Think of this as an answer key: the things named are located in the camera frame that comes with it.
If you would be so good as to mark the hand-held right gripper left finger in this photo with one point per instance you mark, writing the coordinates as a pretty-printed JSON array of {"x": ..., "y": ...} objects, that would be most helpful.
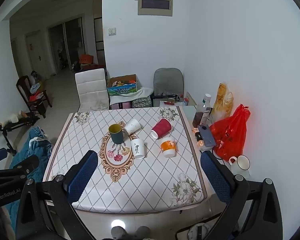
[{"x": 82, "y": 176}]

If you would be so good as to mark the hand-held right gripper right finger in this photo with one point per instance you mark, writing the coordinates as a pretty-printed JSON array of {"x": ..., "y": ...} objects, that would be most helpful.
[{"x": 218, "y": 178}]

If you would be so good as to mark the orange and white cup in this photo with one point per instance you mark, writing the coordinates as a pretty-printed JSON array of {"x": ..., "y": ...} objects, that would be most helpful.
[{"x": 168, "y": 148}]

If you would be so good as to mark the white cup with black print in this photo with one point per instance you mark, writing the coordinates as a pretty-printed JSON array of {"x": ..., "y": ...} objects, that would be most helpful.
[{"x": 137, "y": 149}]

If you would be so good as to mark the plain white paper cup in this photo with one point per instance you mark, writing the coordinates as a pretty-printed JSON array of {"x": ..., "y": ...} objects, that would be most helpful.
[{"x": 132, "y": 126}]

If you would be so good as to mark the red paper cup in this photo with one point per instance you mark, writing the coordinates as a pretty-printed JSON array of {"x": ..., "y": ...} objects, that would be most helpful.
[{"x": 162, "y": 128}]

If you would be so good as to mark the blue cloth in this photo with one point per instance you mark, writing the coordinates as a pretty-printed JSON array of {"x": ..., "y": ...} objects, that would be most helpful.
[{"x": 32, "y": 147}]

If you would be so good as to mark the white enamel mug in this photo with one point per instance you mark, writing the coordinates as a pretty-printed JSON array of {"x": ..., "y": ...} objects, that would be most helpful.
[{"x": 241, "y": 163}]

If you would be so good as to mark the black folding stand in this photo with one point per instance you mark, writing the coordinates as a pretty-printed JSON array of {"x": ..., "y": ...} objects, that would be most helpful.
[{"x": 7, "y": 127}]

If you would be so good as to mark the blue-grey smartphone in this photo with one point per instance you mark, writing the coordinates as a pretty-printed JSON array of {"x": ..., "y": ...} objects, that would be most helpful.
[{"x": 207, "y": 135}]

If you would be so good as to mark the small black device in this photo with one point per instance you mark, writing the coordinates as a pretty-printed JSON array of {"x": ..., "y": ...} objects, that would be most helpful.
[{"x": 198, "y": 137}]

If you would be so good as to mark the red plastic bag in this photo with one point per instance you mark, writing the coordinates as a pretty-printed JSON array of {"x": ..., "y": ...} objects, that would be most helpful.
[{"x": 230, "y": 133}]

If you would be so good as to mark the dark green mug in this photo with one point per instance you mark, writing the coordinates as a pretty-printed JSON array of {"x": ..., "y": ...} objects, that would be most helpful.
[{"x": 116, "y": 135}]

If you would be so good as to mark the floral diamond pattern tablecloth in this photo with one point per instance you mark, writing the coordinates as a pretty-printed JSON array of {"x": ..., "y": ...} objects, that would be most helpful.
[{"x": 152, "y": 180}]

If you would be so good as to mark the grey slipper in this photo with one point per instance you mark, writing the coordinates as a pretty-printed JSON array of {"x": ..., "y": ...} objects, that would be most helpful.
[
  {"x": 143, "y": 233},
  {"x": 118, "y": 233}
]

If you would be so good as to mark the dark bottle with white cap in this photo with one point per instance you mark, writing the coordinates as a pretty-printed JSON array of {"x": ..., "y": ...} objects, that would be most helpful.
[{"x": 201, "y": 110}]

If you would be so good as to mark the clothes pile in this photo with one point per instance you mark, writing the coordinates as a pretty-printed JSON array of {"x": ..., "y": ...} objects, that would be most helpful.
[{"x": 36, "y": 91}]

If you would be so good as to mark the dark wooden chair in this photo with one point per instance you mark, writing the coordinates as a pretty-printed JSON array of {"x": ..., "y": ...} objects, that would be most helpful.
[{"x": 25, "y": 85}]

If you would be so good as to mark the clear bag of bread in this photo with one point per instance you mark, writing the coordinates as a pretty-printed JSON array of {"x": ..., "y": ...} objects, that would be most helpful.
[{"x": 223, "y": 102}]

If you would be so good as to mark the pink storage box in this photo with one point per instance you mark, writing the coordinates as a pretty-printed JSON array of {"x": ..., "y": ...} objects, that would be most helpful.
[{"x": 121, "y": 105}]

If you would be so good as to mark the white padded chair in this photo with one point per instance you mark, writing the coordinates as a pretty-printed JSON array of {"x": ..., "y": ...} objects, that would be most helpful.
[{"x": 91, "y": 87}]

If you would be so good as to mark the black and white patterned bag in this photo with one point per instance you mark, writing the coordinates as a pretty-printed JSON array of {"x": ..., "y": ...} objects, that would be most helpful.
[{"x": 141, "y": 101}]

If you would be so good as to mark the cardboard box with blue print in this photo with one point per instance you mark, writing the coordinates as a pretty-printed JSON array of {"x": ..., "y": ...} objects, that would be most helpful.
[{"x": 122, "y": 88}]

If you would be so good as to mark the white cloth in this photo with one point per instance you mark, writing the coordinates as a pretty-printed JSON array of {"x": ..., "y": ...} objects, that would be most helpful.
[{"x": 142, "y": 92}]

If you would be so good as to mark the grey padded chair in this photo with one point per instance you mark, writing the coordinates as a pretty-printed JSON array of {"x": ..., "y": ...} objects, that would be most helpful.
[{"x": 168, "y": 81}]

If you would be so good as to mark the orange box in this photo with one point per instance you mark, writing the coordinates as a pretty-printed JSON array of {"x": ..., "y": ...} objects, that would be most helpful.
[{"x": 86, "y": 59}]

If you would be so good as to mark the beige electrical panel box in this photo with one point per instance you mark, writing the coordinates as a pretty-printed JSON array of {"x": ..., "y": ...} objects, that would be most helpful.
[{"x": 155, "y": 3}]

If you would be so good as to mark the white light switch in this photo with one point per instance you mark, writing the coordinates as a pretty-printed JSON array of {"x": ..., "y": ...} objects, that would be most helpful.
[{"x": 112, "y": 31}]

